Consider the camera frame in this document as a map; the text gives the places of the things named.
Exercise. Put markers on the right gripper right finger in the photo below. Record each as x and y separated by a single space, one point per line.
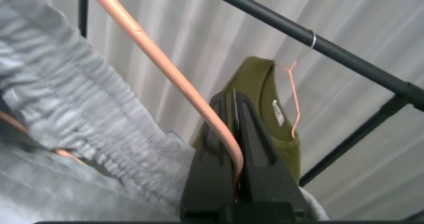
268 177

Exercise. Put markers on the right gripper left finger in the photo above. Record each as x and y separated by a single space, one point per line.
208 184

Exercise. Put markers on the pink clothes hanger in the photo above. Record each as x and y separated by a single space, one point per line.
165 65
294 94

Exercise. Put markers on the green printed shirt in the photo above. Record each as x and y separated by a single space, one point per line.
265 85

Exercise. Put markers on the pale grey garment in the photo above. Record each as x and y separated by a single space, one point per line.
83 134

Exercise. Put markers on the black clothes rack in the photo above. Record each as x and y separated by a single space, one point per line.
331 48

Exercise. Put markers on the white curtain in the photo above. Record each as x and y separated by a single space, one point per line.
348 124

